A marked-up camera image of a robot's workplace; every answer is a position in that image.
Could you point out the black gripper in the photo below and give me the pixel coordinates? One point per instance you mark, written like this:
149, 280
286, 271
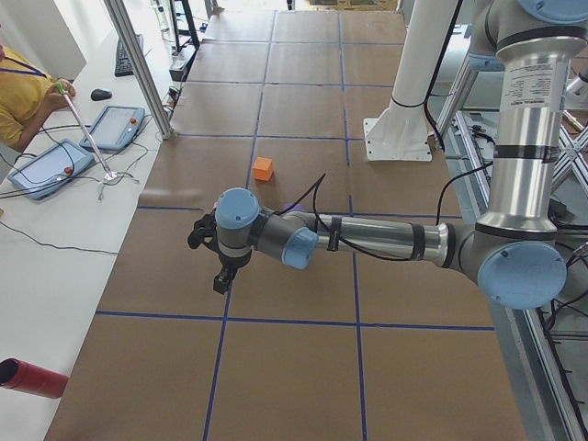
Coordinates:
232, 265

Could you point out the near teach pendant tablet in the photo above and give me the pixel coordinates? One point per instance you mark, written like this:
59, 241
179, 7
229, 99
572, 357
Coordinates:
51, 170

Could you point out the pink stick tool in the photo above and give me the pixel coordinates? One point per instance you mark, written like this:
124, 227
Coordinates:
110, 175

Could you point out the black computer mouse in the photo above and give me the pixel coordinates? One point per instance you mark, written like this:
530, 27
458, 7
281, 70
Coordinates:
100, 94

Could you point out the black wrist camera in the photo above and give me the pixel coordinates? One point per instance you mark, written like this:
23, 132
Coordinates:
204, 233

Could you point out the far teach pendant tablet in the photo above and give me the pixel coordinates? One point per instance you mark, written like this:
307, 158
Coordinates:
116, 126

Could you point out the black keyboard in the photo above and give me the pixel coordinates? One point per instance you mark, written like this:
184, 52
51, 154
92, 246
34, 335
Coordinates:
123, 65

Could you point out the person in yellow shirt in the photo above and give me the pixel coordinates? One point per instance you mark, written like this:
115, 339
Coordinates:
28, 97

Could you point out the orange foam cube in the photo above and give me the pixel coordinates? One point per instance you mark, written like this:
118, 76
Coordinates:
263, 169

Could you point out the aluminium frame post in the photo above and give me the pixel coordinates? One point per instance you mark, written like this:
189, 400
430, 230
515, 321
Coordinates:
122, 24

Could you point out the white camera mast pedestal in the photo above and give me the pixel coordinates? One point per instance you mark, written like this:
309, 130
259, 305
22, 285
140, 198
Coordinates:
400, 132

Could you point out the teach pendant tablet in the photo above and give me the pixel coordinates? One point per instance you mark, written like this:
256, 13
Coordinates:
51, 170
116, 126

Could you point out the red cylinder tube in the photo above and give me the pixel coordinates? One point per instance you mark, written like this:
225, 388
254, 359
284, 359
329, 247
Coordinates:
25, 377

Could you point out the brown paper table cover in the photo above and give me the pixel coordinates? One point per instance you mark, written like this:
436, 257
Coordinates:
351, 348

